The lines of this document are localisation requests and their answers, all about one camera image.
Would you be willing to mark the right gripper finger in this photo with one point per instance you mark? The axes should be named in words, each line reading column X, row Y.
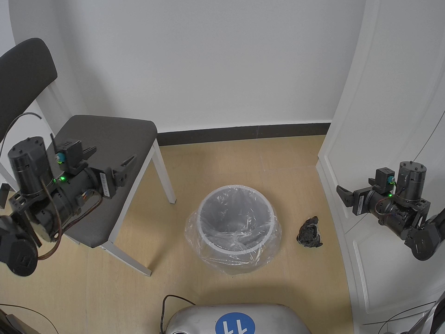
column 347, row 197

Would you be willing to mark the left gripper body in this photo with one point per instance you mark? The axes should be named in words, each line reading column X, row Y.
column 76, row 193

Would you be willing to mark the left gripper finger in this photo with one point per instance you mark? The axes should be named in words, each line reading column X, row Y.
column 89, row 152
column 121, row 174

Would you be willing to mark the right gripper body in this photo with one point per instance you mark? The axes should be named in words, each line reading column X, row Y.
column 382, row 209

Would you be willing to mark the black plastic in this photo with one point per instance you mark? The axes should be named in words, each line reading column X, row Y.
column 308, row 233

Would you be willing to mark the clear plastic bag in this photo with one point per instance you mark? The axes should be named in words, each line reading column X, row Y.
column 194, row 231

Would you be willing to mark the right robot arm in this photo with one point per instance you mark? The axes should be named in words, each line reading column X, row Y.
column 412, row 179

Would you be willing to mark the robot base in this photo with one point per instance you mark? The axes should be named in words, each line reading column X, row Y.
column 194, row 320

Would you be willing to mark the pale grey trash bin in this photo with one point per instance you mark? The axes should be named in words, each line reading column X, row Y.
column 236, row 207

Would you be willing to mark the dark grey padded chair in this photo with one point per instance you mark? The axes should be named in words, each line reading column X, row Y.
column 114, row 134

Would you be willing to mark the white wardrobe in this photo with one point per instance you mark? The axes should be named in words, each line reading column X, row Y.
column 382, row 117

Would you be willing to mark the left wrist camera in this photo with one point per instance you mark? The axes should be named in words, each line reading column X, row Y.
column 74, row 153

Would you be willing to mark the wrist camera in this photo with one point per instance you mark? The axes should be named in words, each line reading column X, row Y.
column 74, row 153
column 384, row 179

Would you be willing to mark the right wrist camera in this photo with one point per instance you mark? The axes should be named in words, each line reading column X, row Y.
column 384, row 179

